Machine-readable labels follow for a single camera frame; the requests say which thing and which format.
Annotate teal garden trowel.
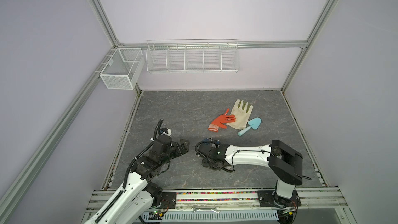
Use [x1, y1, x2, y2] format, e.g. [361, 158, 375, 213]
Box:
[238, 117, 262, 136]

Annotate white mesh box basket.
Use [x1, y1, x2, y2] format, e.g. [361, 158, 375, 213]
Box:
[100, 48, 145, 90]

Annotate silver wrench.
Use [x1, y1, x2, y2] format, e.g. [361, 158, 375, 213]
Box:
[192, 207, 221, 214]

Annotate white slotted cable duct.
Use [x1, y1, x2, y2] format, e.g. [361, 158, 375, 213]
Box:
[142, 210, 279, 224]

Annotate red rubber glove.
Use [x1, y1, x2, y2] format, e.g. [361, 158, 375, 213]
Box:
[208, 108, 236, 132]

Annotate white wire shelf basket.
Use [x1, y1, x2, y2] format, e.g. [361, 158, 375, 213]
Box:
[146, 39, 240, 73]

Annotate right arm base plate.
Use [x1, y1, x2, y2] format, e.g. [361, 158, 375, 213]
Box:
[257, 190, 302, 209]

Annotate beige cloth glove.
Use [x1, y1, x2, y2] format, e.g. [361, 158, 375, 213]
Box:
[227, 99, 253, 130]

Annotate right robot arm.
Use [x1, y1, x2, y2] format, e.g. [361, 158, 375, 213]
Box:
[195, 139, 304, 200]

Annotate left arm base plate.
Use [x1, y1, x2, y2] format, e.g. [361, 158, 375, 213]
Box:
[150, 191, 177, 209]

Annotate blue padlock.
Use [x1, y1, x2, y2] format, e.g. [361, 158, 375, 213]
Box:
[202, 138, 213, 144]

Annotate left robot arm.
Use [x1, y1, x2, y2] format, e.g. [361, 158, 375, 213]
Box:
[86, 134, 190, 224]

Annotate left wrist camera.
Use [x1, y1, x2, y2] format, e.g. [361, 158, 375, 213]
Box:
[160, 128, 172, 136]

